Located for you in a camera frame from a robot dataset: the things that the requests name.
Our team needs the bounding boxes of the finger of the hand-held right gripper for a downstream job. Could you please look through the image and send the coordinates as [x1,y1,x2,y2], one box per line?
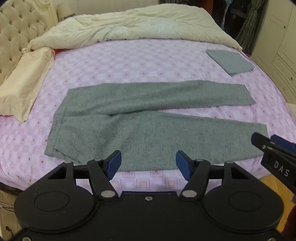
[270,135,296,154]
[251,133,277,153]

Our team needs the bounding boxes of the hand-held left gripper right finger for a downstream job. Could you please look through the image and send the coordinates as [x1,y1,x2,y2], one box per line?
[176,150,251,201]

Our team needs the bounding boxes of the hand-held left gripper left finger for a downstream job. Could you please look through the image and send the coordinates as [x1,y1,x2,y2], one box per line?
[47,150,122,201]

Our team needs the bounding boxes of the grey pants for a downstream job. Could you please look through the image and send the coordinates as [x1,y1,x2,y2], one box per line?
[44,80,269,172]

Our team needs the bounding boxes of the folded grey cloth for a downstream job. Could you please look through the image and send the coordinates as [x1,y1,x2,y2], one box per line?
[206,49,255,76]

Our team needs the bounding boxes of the cream wardrobe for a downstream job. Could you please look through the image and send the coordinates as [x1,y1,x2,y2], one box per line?
[251,0,296,98]

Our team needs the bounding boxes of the purple checked bed sheet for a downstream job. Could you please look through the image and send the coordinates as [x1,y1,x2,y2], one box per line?
[0,38,296,193]

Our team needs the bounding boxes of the green curtain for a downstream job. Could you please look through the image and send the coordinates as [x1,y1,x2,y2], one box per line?
[235,0,270,48]

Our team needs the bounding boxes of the beige satin pillow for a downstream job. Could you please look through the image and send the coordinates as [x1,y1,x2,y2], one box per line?
[0,47,55,123]

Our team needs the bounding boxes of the cream duvet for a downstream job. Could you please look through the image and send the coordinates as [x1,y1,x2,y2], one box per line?
[27,9,243,52]

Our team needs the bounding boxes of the cream tufted headboard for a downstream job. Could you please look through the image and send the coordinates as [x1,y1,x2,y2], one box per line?
[0,0,58,84]

